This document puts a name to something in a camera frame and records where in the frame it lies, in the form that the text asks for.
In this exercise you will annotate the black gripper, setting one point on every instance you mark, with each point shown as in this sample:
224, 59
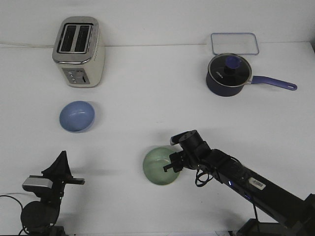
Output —
192, 156
59, 173

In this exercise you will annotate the green bowl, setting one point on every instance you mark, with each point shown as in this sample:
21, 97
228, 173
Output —
153, 164

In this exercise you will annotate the blue bowl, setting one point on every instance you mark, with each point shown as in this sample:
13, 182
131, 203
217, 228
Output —
77, 116

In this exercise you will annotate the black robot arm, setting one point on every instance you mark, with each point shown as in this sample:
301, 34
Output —
293, 216
39, 218

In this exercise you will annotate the dark blue saucepan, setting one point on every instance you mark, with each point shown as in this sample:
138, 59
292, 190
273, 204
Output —
225, 91

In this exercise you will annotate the glass pot lid blue knob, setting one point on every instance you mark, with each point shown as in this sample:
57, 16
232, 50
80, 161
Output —
230, 70

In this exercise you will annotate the cream and steel toaster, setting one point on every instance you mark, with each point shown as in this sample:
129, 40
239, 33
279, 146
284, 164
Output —
78, 52

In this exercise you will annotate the clear container lid blue rim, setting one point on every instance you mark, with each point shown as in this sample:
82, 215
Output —
241, 43

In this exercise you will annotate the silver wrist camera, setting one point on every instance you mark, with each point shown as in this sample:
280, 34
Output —
33, 183
176, 139

